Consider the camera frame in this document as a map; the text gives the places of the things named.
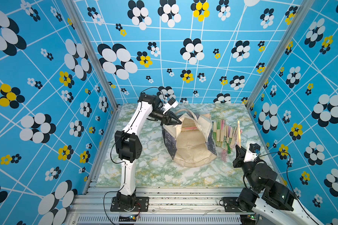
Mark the aluminium frame rail base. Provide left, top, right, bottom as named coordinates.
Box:
left=64, top=187, right=310, bottom=225

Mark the right circuit board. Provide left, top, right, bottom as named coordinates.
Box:
left=240, top=215, right=256, bottom=225

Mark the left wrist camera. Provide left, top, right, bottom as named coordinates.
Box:
left=163, top=98, right=178, bottom=113

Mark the left circuit board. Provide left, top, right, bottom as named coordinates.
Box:
left=118, top=215, right=138, bottom=222

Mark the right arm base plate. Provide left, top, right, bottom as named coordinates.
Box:
left=219, top=196, right=260, bottom=213

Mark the green tassel wooden fan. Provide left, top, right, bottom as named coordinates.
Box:
left=182, top=126, right=198, bottom=132

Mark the left aluminium corner post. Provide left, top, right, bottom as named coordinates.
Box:
left=63, top=0, right=118, bottom=111

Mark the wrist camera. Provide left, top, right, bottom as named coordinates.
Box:
left=244, top=141, right=261, bottom=163
left=163, top=98, right=178, bottom=113

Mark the circuit board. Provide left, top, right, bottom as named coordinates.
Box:
left=118, top=215, right=138, bottom=222
left=240, top=215, right=256, bottom=225

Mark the pink paper folding fan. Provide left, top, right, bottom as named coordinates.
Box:
left=237, top=121, right=241, bottom=147

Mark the aluminium corner post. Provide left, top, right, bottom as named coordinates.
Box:
left=63, top=0, right=118, bottom=111
left=246, top=0, right=315, bottom=111

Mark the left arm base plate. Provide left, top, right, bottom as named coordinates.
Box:
left=110, top=197, right=149, bottom=212

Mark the beige canvas tote bag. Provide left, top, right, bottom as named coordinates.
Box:
left=162, top=108, right=218, bottom=167

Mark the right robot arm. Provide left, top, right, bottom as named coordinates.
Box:
left=233, top=143, right=323, bottom=225

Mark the right aluminium corner post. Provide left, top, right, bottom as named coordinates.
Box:
left=246, top=0, right=315, bottom=111

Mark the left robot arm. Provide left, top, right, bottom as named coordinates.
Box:
left=114, top=93, right=182, bottom=211

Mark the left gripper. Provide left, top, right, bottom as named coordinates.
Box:
left=149, top=110, right=182, bottom=128

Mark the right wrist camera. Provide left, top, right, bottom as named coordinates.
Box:
left=244, top=141, right=261, bottom=163

